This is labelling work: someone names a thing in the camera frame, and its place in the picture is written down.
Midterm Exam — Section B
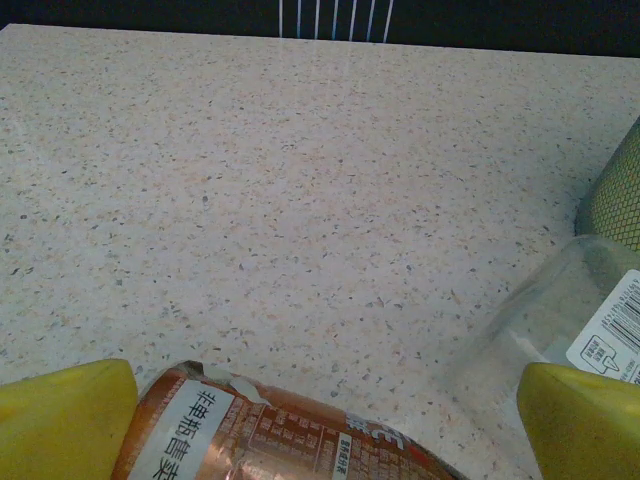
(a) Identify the grey mesh waste bin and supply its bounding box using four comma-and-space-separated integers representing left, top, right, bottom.
574, 115, 640, 251

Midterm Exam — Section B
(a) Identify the copper label plastic bottle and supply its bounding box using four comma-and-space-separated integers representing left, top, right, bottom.
110, 359, 469, 480

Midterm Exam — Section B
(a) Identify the clear square bottle white label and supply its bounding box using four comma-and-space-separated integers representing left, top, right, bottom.
449, 233, 640, 401

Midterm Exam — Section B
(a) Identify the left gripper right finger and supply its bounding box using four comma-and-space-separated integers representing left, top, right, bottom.
518, 361, 640, 480

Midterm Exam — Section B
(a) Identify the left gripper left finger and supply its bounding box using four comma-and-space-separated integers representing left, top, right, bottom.
0, 358, 139, 480

